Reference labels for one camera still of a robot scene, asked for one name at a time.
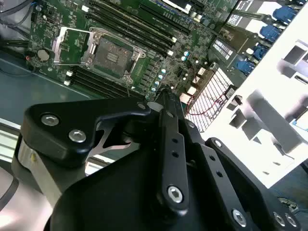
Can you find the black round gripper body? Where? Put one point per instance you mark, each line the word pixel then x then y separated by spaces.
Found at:
pixel 115 199

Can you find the metal socket cover frame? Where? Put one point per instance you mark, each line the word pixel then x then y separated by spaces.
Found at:
pixel 57 51

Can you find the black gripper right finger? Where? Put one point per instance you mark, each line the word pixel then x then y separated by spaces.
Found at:
pixel 228 173

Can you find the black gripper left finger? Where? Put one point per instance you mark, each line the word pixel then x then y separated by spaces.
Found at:
pixel 55 134

